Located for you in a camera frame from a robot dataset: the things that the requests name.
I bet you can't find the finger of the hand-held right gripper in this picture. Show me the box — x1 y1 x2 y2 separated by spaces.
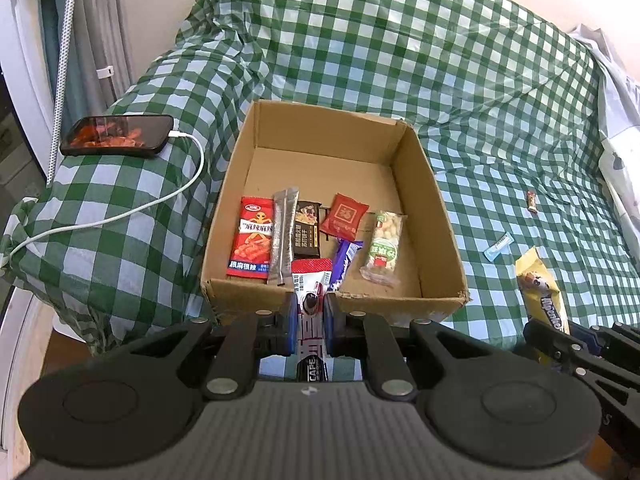
570 322 640 358
522 319 617 402

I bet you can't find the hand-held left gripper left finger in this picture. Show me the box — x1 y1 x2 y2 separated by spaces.
112 291 299 402

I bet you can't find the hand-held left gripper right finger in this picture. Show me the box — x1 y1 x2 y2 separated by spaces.
322 292 507 402

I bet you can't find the red white coffee stick packet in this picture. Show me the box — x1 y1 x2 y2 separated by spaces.
290 258 333 386

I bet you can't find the yellow snack packet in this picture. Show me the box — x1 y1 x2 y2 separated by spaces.
515 247 572 366

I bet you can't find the purple snack packet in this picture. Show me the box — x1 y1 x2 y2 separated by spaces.
327 239 364 292

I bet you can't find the silver stick packet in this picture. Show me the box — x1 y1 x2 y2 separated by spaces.
266 187 300 287

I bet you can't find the clear peanut packet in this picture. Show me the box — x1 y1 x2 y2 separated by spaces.
360 210 408 288

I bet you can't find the large red snack packet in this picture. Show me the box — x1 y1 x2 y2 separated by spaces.
226 196 275 281

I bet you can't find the dark brown biscuit packet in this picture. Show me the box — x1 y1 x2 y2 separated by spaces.
292 201 322 260

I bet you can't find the small red snack packet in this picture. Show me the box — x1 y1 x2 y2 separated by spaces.
319 192 370 240

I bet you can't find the cardboard box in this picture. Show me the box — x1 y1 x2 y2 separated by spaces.
200 100 472 331

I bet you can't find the light blue candy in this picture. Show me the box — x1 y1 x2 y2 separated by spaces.
483 234 515 262

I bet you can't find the black smartphone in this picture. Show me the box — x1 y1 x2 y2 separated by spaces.
60 115 175 160

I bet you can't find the green checkered bed cloth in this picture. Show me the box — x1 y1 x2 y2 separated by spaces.
0 0 640 361

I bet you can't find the grey curtain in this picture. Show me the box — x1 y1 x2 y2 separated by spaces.
37 0 133 111

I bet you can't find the white cabinet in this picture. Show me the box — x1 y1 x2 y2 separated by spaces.
0 0 66 201

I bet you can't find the white charging cable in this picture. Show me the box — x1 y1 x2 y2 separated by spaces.
7 130 205 266

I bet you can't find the black white braided cable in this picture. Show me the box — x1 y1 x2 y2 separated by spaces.
46 0 80 188

